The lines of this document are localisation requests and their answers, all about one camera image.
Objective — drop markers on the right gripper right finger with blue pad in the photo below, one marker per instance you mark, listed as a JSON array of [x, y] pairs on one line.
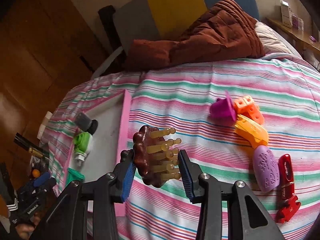
[[247, 217]]

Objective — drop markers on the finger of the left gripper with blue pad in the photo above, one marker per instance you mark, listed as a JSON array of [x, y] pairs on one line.
[[41, 180]]

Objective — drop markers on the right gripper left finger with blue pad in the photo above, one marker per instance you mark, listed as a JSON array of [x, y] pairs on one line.
[[67, 217]]

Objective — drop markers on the brown pegged massage brush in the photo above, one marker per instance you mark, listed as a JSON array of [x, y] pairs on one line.
[[156, 158]]

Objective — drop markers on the green plastic spool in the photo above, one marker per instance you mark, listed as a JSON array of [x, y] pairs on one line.
[[73, 174]]

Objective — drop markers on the lime green white toy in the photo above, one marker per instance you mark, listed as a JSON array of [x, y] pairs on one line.
[[83, 143]]

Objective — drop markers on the purple patterned egg shell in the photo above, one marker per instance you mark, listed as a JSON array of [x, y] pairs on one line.
[[265, 168]]

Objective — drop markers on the black grey cylinder lens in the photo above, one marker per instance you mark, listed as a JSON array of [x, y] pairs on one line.
[[85, 123]]

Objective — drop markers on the orange plastic shell piece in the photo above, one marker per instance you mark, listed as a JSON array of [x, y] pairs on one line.
[[253, 132]]

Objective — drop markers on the magenta plastic funnel cup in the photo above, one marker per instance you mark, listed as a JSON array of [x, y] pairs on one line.
[[222, 110]]

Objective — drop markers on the orange perforated cube block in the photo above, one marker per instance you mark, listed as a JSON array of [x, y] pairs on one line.
[[247, 106]]

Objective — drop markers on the person's left hand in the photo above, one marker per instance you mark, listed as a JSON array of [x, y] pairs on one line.
[[25, 230]]

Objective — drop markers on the small red plastic clip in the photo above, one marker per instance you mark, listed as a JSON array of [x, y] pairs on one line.
[[288, 210]]

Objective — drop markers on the pink shallow tray box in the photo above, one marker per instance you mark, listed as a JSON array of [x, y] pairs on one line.
[[110, 138]]

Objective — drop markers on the red glossy cylinder case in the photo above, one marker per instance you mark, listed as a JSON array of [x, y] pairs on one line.
[[287, 184]]

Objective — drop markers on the striped bed cover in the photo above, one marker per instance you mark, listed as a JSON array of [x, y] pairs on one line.
[[285, 87]]

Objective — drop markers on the grey yellow blue headboard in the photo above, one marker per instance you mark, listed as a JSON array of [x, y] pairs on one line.
[[164, 19]]

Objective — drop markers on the brown quilted blanket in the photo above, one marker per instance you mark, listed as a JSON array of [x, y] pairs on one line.
[[223, 32]]

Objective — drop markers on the pale pillow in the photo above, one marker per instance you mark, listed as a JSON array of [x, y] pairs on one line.
[[272, 41]]

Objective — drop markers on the wooden bedside table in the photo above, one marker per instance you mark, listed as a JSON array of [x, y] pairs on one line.
[[301, 38]]

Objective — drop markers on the purple small box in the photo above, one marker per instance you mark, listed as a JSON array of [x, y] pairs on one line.
[[297, 22]]

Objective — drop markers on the white carton box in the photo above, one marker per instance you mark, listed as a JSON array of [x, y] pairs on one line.
[[286, 14]]

